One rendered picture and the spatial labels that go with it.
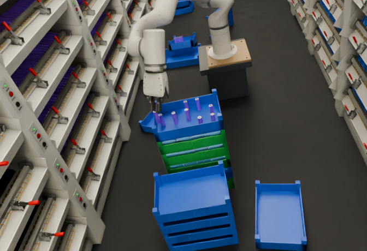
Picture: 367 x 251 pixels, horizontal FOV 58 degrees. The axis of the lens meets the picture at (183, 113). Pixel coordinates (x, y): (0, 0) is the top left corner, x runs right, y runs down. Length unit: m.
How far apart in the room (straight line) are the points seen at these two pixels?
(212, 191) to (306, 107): 0.96
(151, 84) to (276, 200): 0.80
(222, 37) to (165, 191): 1.04
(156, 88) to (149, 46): 0.17
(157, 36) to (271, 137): 0.96
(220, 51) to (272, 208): 1.01
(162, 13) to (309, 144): 1.05
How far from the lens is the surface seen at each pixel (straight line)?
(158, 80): 1.32
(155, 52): 1.30
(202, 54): 2.24
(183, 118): 1.54
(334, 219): 1.64
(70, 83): 1.72
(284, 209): 1.64
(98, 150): 1.89
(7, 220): 1.25
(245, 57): 2.11
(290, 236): 1.57
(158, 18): 1.39
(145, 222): 1.72
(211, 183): 1.45
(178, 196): 1.44
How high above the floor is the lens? 1.36
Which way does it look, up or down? 38 degrees down
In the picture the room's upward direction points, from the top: 15 degrees counter-clockwise
